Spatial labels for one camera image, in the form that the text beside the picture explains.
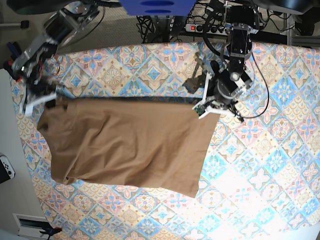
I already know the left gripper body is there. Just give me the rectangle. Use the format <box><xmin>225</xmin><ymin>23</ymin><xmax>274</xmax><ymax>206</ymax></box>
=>
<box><xmin>211</xmin><ymin>61</ymin><xmax>252</xmax><ymax>106</ymax></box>

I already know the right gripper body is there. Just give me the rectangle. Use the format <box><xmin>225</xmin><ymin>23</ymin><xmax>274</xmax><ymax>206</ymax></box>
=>
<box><xmin>26</xmin><ymin>76</ymin><xmax>58</xmax><ymax>97</ymax></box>

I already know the brown t-shirt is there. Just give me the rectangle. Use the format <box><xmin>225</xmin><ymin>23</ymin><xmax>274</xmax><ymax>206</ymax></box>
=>
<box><xmin>37</xmin><ymin>98</ymin><xmax>220</xmax><ymax>198</ymax></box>

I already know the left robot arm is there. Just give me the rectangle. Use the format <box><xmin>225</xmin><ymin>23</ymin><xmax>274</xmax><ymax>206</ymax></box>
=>
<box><xmin>202</xmin><ymin>0</ymin><xmax>260</xmax><ymax>107</ymax></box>

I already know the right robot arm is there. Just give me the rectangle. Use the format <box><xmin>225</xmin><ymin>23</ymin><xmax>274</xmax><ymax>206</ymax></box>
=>
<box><xmin>3</xmin><ymin>0</ymin><xmax>119</xmax><ymax>115</ymax></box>

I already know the red black clamp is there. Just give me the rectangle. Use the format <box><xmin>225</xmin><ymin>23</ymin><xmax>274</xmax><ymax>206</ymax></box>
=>
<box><xmin>3</xmin><ymin>60</ymin><xmax>21</xmax><ymax>82</ymax></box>

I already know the white power strip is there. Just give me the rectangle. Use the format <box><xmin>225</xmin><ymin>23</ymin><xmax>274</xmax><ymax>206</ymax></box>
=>
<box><xmin>184</xmin><ymin>23</ymin><xmax>228</xmax><ymax>36</ymax></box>

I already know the handheld game console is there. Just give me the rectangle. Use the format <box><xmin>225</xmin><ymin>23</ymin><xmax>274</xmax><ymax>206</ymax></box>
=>
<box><xmin>0</xmin><ymin>154</ymin><xmax>16</xmax><ymax>184</ymax></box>

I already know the patterned tablecloth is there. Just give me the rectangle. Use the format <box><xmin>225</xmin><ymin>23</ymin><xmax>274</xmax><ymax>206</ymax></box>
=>
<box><xmin>15</xmin><ymin>42</ymin><xmax>320</xmax><ymax>240</ymax></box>

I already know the white box device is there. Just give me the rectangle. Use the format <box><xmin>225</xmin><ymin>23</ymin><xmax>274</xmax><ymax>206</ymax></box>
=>
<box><xmin>13</xmin><ymin>213</ymin><xmax>51</xmax><ymax>240</ymax></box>

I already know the orange black clamp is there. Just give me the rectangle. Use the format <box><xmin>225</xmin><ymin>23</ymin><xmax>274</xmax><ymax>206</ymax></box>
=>
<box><xmin>39</xmin><ymin>225</ymin><xmax>63</xmax><ymax>240</ymax></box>

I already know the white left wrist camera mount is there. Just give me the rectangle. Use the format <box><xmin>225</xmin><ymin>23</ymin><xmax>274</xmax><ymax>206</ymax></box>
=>
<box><xmin>192</xmin><ymin>71</ymin><xmax>244</xmax><ymax>123</ymax></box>

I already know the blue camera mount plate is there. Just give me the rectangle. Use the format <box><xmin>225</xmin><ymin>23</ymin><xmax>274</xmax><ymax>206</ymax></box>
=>
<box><xmin>119</xmin><ymin>0</ymin><xmax>196</xmax><ymax>16</ymax></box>

